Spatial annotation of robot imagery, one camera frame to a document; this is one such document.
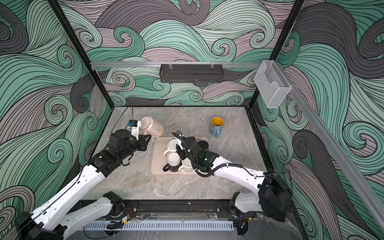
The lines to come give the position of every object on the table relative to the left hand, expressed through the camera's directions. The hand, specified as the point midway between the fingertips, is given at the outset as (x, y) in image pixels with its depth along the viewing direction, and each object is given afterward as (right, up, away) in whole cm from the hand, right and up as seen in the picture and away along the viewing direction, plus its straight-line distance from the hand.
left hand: (150, 134), depth 74 cm
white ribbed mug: (+10, -9, +13) cm, 19 cm away
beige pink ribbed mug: (0, +5, -4) cm, 7 cm away
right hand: (+15, -5, +5) cm, 17 cm away
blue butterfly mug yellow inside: (+39, +5, +27) cm, 48 cm away
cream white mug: (+19, -19, +7) cm, 27 cm away
